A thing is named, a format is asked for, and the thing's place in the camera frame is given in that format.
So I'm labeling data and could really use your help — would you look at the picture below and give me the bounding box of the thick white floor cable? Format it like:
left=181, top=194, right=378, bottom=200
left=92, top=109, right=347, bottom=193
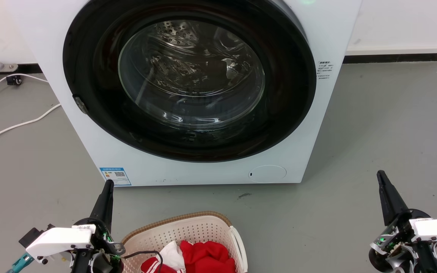
left=0, top=103, right=62, bottom=147

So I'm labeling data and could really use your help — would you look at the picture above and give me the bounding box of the white garment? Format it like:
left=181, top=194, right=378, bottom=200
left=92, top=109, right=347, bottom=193
left=159, top=241, right=186, bottom=273

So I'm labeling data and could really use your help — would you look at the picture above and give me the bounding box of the teal connector piece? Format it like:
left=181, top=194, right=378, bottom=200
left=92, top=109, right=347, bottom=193
left=7, top=253, right=35, bottom=273

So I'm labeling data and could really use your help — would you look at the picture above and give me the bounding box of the red white-striped garment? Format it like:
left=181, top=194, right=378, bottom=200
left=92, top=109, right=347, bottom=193
left=141, top=256, right=178, bottom=273

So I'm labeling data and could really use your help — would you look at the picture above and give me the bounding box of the small printed text sticker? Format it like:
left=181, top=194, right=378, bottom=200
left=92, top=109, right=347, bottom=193
left=316, top=60, right=334, bottom=80

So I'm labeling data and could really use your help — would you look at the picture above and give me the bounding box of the blue energy label sticker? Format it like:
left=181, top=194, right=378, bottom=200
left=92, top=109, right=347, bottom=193
left=99, top=167, right=132, bottom=187

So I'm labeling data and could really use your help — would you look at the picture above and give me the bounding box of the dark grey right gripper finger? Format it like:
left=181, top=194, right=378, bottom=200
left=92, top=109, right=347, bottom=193
left=377, top=170, right=409, bottom=227

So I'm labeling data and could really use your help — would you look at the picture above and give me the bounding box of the round black washer door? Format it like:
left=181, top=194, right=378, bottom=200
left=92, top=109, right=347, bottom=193
left=62, top=0, right=317, bottom=163

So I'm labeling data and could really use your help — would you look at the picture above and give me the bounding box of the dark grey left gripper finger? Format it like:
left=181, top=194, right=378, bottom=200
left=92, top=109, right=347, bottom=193
left=89, top=179, right=115, bottom=230

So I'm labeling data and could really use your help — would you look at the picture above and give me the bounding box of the cream perforated laundry basket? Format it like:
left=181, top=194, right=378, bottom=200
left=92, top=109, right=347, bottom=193
left=121, top=211, right=248, bottom=273

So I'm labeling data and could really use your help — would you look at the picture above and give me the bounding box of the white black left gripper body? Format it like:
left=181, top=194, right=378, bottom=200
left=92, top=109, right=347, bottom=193
left=25, top=218, right=126, bottom=263

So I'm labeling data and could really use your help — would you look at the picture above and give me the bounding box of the round white filter cover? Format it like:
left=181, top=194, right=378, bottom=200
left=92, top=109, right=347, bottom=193
left=248, top=165, right=287, bottom=184

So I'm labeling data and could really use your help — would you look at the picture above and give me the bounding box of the white front-load washing machine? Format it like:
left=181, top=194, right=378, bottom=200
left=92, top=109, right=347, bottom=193
left=6, top=0, right=363, bottom=187

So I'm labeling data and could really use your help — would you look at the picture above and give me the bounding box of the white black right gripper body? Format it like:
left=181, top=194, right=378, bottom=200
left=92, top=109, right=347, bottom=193
left=370, top=209, right=437, bottom=254

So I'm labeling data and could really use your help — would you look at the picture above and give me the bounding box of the grey washer door handle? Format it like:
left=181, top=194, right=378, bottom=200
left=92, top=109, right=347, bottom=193
left=73, top=96, right=89, bottom=115

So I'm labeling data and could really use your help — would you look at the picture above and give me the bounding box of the clear glass door bowl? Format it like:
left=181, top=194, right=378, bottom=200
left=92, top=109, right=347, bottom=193
left=118, top=20, right=266, bottom=132

